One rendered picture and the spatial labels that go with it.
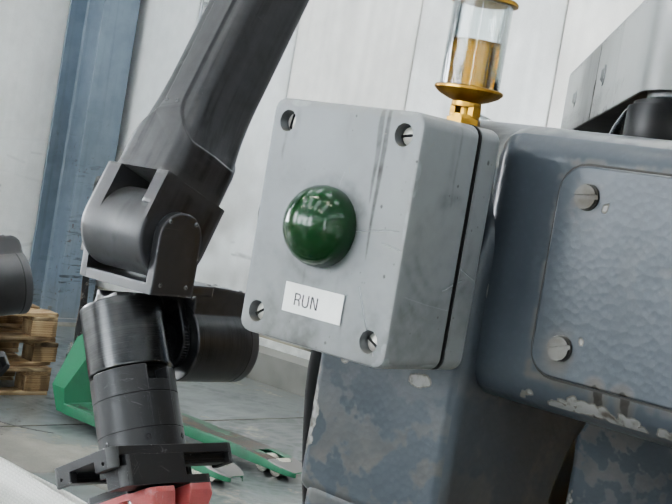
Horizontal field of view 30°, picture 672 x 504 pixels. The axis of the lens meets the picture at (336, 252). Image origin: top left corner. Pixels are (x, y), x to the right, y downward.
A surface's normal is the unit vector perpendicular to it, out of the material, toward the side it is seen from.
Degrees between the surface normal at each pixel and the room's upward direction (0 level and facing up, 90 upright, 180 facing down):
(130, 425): 72
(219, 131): 79
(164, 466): 61
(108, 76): 90
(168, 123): 68
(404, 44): 90
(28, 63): 90
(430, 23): 90
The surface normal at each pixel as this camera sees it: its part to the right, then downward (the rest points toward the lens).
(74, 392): 0.73, -0.10
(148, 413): 0.31, -0.34
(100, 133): 0.72, 0.16
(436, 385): -0.68, -0.07
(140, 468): 0.71, -0.34
